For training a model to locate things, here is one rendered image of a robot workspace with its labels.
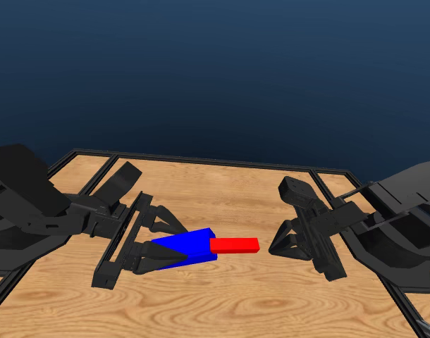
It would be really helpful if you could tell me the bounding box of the blue hollow socket block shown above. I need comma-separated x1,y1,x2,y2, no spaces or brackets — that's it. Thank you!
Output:
150,227,219,272

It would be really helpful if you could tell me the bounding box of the thin red peg bar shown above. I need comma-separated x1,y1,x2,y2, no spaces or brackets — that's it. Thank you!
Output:
209,237,261,255

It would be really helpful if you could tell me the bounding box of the black table frame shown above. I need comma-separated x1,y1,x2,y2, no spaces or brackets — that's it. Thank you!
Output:
0,148,430,338

